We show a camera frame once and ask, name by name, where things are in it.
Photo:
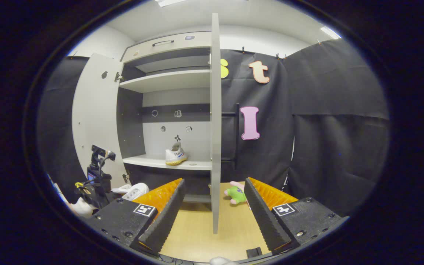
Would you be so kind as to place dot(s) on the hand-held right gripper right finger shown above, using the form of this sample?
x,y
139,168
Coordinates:
x,y
265,217

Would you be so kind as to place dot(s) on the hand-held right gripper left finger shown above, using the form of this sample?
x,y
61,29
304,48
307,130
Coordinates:
x,y
166,217

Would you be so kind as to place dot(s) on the white shoe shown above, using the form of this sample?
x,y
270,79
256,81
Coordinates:
x,y
135,190
176,156

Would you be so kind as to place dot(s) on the white cabinet door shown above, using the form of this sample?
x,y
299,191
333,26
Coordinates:
x,y
215,129
94,121

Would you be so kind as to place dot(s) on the white shoe cabinet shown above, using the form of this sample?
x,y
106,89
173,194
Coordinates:
x,y
168,106

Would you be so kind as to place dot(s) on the white cabinet shelf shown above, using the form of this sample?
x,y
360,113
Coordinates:
x,y
168,80
149,161

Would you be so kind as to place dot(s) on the white cabinet drawer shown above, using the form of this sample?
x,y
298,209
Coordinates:
x,y
168,44

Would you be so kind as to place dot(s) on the green pink plush toy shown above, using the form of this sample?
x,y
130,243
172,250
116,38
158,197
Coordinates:
x,y
237,195

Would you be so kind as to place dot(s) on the black backdrop cloth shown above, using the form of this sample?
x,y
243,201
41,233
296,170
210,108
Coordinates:
x,y
337,140

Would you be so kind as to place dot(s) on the large ceiling light panel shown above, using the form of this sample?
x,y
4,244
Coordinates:
x,y
169,2

